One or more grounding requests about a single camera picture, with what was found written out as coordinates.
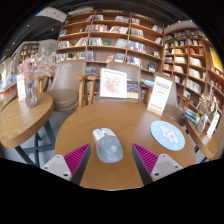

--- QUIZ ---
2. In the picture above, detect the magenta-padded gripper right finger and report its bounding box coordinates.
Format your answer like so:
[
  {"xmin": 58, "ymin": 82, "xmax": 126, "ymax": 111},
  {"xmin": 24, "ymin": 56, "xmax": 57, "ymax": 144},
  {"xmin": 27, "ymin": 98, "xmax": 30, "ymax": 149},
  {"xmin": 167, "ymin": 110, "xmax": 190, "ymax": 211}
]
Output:
[{"xmin": 131, "ymin": 143, "xmax": 184, "ymax": 187}]

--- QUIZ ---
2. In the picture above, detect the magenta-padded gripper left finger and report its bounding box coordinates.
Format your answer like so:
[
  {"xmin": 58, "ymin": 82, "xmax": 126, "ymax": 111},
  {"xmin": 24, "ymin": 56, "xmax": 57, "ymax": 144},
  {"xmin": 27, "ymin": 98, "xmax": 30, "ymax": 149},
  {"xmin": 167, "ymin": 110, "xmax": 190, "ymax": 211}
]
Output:
[{"xmin": 41, "ymin": 143, "xmax": 92, "ymax": 186}]

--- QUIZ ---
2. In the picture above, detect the grey computer mouse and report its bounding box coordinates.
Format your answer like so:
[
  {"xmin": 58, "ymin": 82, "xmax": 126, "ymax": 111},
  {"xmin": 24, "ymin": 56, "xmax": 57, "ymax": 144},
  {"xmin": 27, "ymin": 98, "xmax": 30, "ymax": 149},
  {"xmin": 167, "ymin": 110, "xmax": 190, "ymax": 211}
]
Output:
[{"xmin": 91, "ymin": 127, "xmax": 125, "ymax": 164}]

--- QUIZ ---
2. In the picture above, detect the round light blue mouse pad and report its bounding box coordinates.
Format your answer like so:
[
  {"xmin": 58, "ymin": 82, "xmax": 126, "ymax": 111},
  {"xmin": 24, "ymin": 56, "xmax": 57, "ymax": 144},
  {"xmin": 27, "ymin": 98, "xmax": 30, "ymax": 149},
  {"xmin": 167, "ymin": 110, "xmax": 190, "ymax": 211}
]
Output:
[{"xmin": 149, "ymin": 120, "xmax": 186, "ymax": 152}]

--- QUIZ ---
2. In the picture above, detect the round wooden side table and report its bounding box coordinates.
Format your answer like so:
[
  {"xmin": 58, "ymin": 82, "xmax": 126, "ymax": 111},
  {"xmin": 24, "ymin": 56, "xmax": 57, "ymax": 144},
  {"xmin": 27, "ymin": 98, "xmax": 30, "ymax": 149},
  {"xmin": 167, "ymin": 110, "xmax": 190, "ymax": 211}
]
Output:
[
  {"xmin": 184, "ymin": 118, "xmax": 219, "ymax": 164},
  {"xmin": 0, "ymin": 91, "xmax": 18, "ymax": 113},
  {"xmin": 0, "ymin": 92, "xmax": 57, "ymax": 167}
]

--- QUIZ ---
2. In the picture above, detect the stack of books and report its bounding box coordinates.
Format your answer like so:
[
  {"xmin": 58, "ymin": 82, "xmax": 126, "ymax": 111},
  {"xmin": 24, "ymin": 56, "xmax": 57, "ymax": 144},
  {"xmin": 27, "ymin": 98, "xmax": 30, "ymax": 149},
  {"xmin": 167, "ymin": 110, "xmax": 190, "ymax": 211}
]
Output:
[{"xmin": 181, "ymin": 106, "xmax": 202, "ymax": 125}]

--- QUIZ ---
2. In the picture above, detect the white and red sign card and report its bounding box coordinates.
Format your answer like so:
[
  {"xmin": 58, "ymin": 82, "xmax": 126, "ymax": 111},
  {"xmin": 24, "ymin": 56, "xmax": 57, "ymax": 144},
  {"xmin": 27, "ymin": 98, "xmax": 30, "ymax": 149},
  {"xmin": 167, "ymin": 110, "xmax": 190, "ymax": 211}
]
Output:
[{"xmin": 146, "ymin": 75, "xmax": 174, "ymax": 117}]

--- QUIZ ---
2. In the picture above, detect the glass vase with beige flowers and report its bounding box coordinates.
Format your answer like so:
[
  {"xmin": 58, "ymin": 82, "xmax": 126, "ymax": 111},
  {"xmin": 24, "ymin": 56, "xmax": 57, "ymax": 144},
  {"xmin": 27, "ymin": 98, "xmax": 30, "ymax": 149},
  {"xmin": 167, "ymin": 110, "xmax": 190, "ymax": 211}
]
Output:
[{"xmin": 195, "ymin": 81, "xmax": 219, "ymax": 134}]

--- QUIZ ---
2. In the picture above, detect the dark upright book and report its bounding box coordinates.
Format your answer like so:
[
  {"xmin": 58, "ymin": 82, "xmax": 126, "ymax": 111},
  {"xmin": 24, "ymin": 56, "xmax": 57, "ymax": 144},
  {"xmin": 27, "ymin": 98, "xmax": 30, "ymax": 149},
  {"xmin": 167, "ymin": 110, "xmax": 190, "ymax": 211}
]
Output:
[{"xmin": 126, "ymin": 79, "xmax": 139, "ymax": 100}]

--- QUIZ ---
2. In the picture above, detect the small white sign card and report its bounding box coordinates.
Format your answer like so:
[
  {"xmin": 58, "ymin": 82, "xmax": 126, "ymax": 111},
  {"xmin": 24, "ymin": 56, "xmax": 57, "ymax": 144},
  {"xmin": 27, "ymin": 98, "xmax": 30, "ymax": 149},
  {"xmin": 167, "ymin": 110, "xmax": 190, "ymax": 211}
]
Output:
[
  {"xmin": 15, "ymin": 73, "xmax": 27, "ymax": 102},
  {"xmin": 206, "ymin": 110, "xmax": 222, "ymax": 139}
]

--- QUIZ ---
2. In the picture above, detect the glass vase with pink flowers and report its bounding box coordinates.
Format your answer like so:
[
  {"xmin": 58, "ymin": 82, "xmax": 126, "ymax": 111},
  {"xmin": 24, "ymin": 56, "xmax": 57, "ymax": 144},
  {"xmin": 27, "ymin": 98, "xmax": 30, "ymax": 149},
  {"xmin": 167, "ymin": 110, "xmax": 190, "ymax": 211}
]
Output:
[{"xmin": 17, "ymin": 48, "xmax": 59, "ymax": 109}]

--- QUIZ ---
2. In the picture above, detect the white framed floral picture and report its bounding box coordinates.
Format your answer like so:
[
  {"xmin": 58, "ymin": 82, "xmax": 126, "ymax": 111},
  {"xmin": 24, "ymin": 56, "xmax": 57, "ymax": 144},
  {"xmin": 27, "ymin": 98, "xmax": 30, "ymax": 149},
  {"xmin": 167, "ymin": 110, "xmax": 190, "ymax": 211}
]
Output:
[{"xmin": 99, "ymin": 67, "xmax": 128, "ymax": 100}]

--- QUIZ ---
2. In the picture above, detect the curved wooden bookshelf unit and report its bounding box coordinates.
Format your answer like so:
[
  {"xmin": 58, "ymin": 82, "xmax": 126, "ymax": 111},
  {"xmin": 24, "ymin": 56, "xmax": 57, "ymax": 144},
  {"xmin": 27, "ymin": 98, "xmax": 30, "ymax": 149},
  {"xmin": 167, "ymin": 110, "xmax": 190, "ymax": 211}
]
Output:
[{"xmin": 163, "ymin": 28, "xmax": 224, "ymax": 116}]

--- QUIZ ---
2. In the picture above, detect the colourful book display stand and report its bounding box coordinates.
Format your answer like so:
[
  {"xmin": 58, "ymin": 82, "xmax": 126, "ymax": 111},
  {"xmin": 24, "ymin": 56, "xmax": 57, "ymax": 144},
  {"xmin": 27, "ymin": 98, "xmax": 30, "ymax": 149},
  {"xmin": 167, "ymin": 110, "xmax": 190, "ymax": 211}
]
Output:
[{"xmin": 0, "ymin": 58, "xmax": 18, "ymax": 101}]

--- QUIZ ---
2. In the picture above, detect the small distant bookshelf unit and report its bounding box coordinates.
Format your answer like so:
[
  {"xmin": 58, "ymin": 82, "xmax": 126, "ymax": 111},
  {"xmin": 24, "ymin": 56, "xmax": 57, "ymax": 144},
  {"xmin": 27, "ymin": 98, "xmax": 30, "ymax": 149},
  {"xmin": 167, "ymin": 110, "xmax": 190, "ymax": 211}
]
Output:
[{"xmin": 18, "ymin": 41, "xmax": 40, "ymax": 66}]

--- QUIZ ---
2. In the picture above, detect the wide wooden bookshelf unit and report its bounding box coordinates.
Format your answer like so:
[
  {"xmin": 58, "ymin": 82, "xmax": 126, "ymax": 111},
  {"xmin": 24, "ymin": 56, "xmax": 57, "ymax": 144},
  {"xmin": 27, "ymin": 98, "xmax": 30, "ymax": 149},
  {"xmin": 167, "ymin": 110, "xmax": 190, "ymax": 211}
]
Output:
[{"xmin": 54, "ymin": 9, "xmax": 166, "ymax": 74}]

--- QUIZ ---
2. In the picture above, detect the white hanging ceiling panel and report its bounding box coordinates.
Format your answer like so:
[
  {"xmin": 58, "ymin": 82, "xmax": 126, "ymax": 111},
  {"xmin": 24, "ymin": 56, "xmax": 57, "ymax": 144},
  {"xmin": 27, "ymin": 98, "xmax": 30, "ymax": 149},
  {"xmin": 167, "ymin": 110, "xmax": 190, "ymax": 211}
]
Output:
[
  {"xmin": 34, "ymin": 6, "xmax": 68, "ymax": 24},
  {"xmin": 66, "ymin": 6, "xmax": 94, "ymax": 16}
]

